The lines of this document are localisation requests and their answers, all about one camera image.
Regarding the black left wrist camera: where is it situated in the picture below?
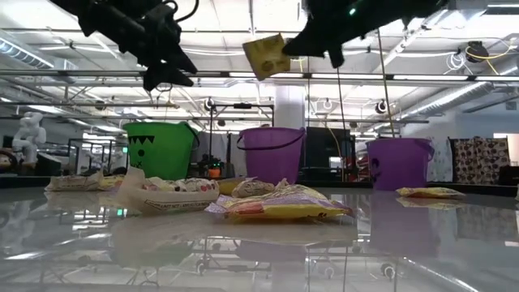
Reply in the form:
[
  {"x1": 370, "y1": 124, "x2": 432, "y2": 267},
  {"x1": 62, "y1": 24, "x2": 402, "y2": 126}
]
[{"x1": 137, "y1": 3, "x2": 182, "y2": 44}]

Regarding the black hanging cable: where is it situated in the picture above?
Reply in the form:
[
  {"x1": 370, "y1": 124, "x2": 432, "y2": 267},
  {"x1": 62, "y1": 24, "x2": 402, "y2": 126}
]
[{"x1": 335, "y1": 67, "x2": 346, "y2": 182}]

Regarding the yellow hanging cable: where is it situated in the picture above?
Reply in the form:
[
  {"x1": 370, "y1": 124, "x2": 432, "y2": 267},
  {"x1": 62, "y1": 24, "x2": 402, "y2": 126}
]
[{"x1": 375, "y1": 28, "x2": 397, "y2": 139}]

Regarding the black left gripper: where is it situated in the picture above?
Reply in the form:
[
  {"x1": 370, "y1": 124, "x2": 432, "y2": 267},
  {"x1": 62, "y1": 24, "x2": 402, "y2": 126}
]
[{"x1": 80, "y1": 15, "x2": 199, "y2": 92}]

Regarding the green monster face bucket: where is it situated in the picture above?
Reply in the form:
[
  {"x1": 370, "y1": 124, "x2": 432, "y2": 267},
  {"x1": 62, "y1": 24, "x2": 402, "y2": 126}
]
[{"x1": 122, "y1": 120, "x2": 200, "y2": 182}]

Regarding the black box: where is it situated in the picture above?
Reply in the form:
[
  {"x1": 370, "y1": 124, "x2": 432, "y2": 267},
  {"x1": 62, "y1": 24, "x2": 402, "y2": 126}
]
[{"x1": 498, "y1": 165, "x2": 519, "y2": 187}]

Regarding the white round pillar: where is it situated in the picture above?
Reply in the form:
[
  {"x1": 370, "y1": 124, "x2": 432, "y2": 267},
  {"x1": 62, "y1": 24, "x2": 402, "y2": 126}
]
[{"x1": 274, "y1": 84, "x2": 306, "y2": 131}]

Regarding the purple bucket with face print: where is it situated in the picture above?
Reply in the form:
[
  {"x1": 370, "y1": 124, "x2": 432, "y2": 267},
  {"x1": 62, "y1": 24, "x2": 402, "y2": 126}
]
[{"x1": 364, "y1": 136, "x2": 435, "y2": 191}]

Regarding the black ceiling cable reel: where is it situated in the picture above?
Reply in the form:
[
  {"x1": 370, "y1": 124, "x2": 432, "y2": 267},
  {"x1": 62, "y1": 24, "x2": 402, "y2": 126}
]
[{"x1": 465, "y1": 40, "x2": 490, "y2": 64}]

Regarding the white hanging cloth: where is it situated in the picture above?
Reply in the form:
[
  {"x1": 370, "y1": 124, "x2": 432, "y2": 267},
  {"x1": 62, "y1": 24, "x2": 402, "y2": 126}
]
[{"x1": 426, "y1": 136, "x2": 454, "y2": 183}]

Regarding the black round machine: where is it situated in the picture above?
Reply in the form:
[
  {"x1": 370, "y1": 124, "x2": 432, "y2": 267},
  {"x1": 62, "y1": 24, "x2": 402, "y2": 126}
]
[{"x1": 36, "y1": 152, "x2": 62, "y2": 176}]

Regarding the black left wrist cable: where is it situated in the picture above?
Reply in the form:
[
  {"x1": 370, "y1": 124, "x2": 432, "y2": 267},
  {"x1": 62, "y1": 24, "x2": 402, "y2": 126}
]
[{"x1": 161, "y1": 0, "x2": 199, "y2": 24}]

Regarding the silver ventilation duct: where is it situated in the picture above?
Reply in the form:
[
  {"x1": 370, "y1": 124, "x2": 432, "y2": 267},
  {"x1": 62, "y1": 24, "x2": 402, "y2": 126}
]
[
  {"x1": 0, "y1": 38, "x2": 56, "y2": 70},
  {"x1": 399, "y1": 64, "x2": 519, "y2": 121}
]

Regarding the plain purple bucket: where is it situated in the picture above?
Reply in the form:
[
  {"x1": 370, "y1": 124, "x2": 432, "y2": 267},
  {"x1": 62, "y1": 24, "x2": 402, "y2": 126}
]
[{"x1": 237, "y1": 127, "x2": 306, "y2": 186}]

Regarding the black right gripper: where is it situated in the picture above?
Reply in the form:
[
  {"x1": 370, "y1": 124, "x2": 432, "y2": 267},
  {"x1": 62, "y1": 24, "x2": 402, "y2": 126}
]
[{"x1": 282, "y1": 0, "x2": 390, "y2": 69}]

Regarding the black metal frame rig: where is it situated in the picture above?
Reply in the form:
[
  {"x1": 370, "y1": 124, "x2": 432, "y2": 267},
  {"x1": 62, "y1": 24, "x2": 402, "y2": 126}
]
[{"x1": 208, "y1": 102, "x2": 276, "y2": 179}]

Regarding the brown patterned cloth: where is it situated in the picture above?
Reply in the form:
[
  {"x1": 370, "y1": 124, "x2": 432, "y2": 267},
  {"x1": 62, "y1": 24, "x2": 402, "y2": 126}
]
[{"x1": 453, "y1": 136, "x2": 511, "y2": 186}]

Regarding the long ceiling light beam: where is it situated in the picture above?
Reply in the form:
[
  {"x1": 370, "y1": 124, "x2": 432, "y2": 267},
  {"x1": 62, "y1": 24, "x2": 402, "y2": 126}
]
[{"x1": 0, "y1": 69, "x2": 519, "y2": 82}]

